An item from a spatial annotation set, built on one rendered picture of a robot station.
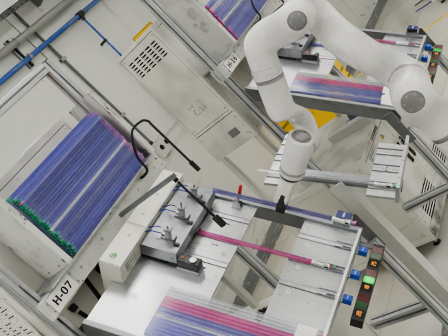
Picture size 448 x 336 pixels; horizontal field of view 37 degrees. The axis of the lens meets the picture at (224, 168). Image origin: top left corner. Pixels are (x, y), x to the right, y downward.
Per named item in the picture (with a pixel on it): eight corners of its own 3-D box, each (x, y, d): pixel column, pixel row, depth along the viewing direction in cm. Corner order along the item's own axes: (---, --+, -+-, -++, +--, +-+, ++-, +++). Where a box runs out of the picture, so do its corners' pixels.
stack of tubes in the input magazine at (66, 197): (148, 158, 248) (93, 107, 243) (75, 253, 212) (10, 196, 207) (130, 172, 257) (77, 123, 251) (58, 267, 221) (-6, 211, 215)
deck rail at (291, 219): (361, 240, 239) (363, 227, 235) (359, 244, 237) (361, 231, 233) (177, 193, 260) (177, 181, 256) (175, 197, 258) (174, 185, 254)
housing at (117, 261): (185, 201, 258) (183, 173, 249) (125, 295, 223) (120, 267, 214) (166, 197, 260) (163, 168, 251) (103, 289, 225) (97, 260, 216)
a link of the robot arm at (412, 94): (463, 109, 202) (412, 52, 197) (472, 135, 186) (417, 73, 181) (430, 133, 208) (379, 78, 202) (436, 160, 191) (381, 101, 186)
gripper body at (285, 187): (285, 158, 222) (279, 182, 230) (275, 177, 215) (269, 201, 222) (307, 166, 221) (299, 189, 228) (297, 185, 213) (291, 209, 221)
